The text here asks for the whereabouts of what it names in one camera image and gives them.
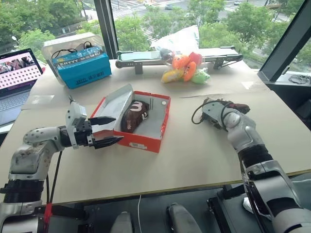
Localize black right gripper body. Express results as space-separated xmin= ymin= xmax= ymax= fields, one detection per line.
xmin=201 ymin=112 xmax=225 ymax=131

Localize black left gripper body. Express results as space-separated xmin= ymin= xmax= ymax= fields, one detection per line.
xmin=73 ymin=119 xmax=96 ymax=149

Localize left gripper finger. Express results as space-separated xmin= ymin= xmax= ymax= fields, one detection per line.
xmin=87 ymin=116 xmax=117 ymax=127
xmin=91 ymin=136 xmax=125 ymax=150

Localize orange shoebox with hinged lid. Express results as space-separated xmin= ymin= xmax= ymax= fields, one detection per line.
xmin=88 ymin=83 xmax=171 ymax=153

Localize open laptop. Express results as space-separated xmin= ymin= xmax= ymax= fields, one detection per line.
xmin=0 ymin=48 xmax=44 ymax=127

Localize brown shoe with white print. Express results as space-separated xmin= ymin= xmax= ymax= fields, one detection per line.
xmin=121 ymin=100 xmax=150 ymax=133

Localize green plush toy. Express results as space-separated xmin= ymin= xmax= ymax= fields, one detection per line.
xmin=190 ymin=68 xmax=211 ymax=84

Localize orange flat plush toy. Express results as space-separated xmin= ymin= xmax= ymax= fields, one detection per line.
xmin=182 ymin=61 xmax=197 ymax=82

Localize blue cardboard box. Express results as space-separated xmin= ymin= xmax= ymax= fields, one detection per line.
xmin=51 ymin=47 xmax=112 ymax=89

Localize red plush toy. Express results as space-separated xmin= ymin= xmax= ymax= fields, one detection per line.
xmin=189 ymin=51 xmax=203 ymax=65

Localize yellow plush toy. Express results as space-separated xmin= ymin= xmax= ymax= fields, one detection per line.
xmin=161 ymin=69 xmax=184 ymax=84

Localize small black conveyor belt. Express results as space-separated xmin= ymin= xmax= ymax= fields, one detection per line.
xmin=115 ymin=46 xmax=243 ymax=75

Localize white plastic bag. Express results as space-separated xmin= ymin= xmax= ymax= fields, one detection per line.
xmin=150 ymin=24 xmax=200 ymax=58

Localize dark plush toy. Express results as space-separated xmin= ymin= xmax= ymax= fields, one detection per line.
xmin=159 ymin=48 xmax=173 ymax=61

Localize white plastic bin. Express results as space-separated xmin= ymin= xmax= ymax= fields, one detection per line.
xmin=41 ymin=33 xmax=109 ymax=86

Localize large grey rounded shape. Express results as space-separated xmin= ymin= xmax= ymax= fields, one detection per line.
xmin=167 ymin=203 xmax=202 ymax=233

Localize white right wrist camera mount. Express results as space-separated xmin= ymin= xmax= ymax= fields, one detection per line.
xmin=201 ymin=100 xmax=230 ymax=123

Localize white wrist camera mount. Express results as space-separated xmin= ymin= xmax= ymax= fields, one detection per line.
xmin=65 ymin=101 xmax=88 ymax=149
xmin=201 ymin=100 xmax=230 ymax=123

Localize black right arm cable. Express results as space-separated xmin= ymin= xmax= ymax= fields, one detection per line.
xmin=191 ymin=101 xmax=209 ymax=126

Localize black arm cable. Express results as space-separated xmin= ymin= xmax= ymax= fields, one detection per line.
xmin=46 ymin=150 xmax=63 ymax=205
xmin=191 ymin=101 xmax=209 ymax=126

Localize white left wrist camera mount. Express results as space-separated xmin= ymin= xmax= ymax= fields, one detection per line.
xmin=65 ymin=101 xmax=88 ymax=149

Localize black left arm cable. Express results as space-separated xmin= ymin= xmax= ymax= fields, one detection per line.
xmin=46 ymin=150 xmax=63 ymax=205

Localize black cables in blue box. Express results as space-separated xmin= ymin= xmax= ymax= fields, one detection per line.
xmin=51 ymin=41 xmax=96 ymax=59

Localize coiled thin black cable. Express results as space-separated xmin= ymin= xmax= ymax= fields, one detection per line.
xmin=288 ymin=74 xmax=311 ymax=84

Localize black bracket under table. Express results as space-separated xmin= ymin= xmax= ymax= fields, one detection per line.
xmin=36 ymin=203 xmax=88 ymax=222

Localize thin white cord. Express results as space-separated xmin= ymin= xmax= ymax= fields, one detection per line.
xmin=137 ymin=194 xmax=143 ymax=233

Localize black slanted window frame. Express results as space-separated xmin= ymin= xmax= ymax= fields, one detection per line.
xmin=258 ymin=0 xmax=311 ymax=83

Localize red tape on cable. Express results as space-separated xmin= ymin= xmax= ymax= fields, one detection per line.
xmin=43 ymin=203 xmax=53 ymax=231

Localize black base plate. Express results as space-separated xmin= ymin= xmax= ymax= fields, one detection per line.
xmin=206 ymin=185 xmax=274 ymax=233

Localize black vertical window post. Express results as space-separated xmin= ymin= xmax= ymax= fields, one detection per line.
xmin=93 ymin=0 xmax=120 ymax=60

